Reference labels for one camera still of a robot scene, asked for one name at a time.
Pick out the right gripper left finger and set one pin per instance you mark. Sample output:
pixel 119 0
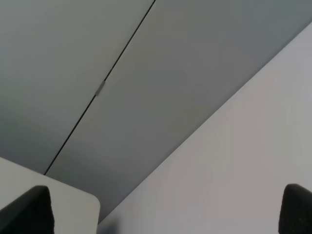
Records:
pixel 30 213

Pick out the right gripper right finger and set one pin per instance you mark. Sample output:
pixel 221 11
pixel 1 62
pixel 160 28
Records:
pixel 296 211

